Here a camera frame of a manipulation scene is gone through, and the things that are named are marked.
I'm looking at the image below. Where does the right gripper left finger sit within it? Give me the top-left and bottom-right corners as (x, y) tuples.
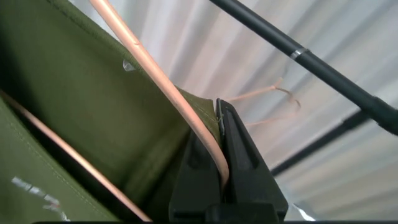
(169, 132), (224, 222)

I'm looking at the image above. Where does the green printed shirt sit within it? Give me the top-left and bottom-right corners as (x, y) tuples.
(0, 0), (222, 222)

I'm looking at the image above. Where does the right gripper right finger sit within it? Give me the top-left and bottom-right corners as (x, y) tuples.
(216, 98), (289, 222)

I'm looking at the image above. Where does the pink clothes hanger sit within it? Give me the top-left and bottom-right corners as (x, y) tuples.
(0, 0), (230, 222)
(226, 77), (302, 127)

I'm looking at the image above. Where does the white curtain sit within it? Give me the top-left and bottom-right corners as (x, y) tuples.
(68, 0), (398, 222)

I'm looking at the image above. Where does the black clothes rack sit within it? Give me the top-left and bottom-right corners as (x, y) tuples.
(208, 0), (398, 177)

